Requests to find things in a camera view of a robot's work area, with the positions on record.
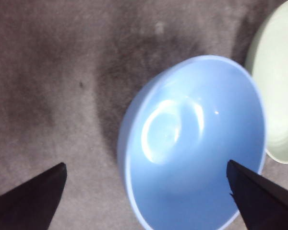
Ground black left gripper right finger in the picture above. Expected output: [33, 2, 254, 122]
[226, 160, 288, 230]

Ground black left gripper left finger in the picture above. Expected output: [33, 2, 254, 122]
[0, 162, 68, 230]

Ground blue ribbed bowl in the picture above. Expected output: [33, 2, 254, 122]
[117, 55, 267, 230]

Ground green round plate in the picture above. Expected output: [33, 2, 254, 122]
[244, 0, 288, 165]

